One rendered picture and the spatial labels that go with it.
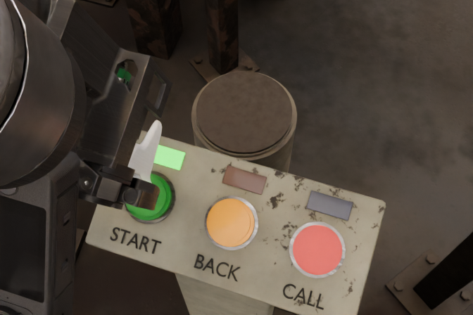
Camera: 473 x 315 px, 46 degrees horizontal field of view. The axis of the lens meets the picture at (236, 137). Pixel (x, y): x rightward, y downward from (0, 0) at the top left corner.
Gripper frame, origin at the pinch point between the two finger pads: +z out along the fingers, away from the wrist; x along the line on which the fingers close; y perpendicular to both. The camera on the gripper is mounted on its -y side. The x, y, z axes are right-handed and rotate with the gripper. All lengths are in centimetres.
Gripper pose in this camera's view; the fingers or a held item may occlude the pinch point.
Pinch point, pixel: (125, 192)
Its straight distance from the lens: 42.7
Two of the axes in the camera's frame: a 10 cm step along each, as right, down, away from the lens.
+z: 1.1, 1.8, 9.8
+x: -9.5, -2.7, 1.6
